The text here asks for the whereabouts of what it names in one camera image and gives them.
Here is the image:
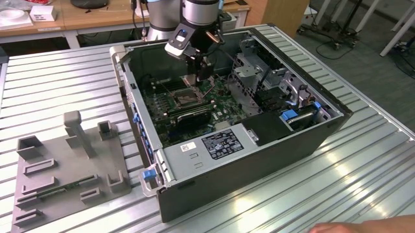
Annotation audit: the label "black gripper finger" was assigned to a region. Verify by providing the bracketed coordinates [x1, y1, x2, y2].
[187, 54, 199, 76]
[197, 60, 215, 82]

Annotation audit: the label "silver CPU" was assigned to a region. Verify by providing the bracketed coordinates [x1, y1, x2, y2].
[181, 74, 197, 87]

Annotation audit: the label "wire locking lever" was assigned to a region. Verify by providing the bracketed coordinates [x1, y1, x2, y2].
[201, 83, 215, 100]
[159, 81, 173, 95]

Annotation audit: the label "RAM slot white latches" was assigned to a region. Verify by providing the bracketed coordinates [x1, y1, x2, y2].
[152, 75, 184, 87]
[152, 79, 205, 91]

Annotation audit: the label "CPU socket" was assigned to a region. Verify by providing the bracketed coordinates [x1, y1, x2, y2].
[172, 90, 205, 109]

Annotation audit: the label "silver drive cage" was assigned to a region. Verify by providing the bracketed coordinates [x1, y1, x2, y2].
[231, 36, 295, 115]

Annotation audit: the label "green motherboard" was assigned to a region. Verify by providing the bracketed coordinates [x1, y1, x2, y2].
[139, 72, 243, 144]

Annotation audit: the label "dark RAM stick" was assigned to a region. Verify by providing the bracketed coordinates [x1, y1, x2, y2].
[167, 106, 208, 117]

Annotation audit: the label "black graphics card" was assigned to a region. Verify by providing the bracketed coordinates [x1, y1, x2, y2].
[167, 108, 213, 133]

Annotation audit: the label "wooden partition panel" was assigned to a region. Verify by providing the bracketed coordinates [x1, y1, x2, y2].
[261, 0, 309, 38]

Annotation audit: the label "blue disk carrier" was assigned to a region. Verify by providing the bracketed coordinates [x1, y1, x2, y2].
[279, 108, 317, 132]

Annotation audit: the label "wooden desk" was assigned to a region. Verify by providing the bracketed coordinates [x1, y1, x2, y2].
[0, 0, 252, 44]

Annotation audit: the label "grey power supply unit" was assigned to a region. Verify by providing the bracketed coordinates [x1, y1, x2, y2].
[155, 122, 260, 183]

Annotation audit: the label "black round monitor base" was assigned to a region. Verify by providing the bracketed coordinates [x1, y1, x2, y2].
[69, 0, 108, 8]

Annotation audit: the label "black wheeled stand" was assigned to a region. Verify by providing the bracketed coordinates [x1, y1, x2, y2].
[296, 0, 364, 50]

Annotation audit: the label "blue case latch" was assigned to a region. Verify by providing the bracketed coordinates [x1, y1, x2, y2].
[139, 169, 156, 182]

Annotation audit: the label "black PC case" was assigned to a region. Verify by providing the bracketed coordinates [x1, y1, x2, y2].
[109, 23, 353, 223]

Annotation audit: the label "white cardboard box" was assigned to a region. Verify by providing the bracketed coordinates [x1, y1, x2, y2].
[28, 6, 59, 22]

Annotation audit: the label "grey parts rack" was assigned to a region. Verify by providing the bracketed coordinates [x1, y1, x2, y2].
[10, 110, 133, 229]

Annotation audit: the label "white bowl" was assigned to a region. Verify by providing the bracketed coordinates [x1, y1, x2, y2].
[0, 7, 33, 27]

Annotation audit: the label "green RAM stick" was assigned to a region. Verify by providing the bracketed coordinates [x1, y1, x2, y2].
[33, 178, 95, 199]

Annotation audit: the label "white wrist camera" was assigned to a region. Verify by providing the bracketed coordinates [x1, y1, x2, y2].
[164, 28, 199, 59]

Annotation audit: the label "white table frame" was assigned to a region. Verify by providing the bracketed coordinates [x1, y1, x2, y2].
[379, 0, 415, 58]
[316, 0, 380, 32]

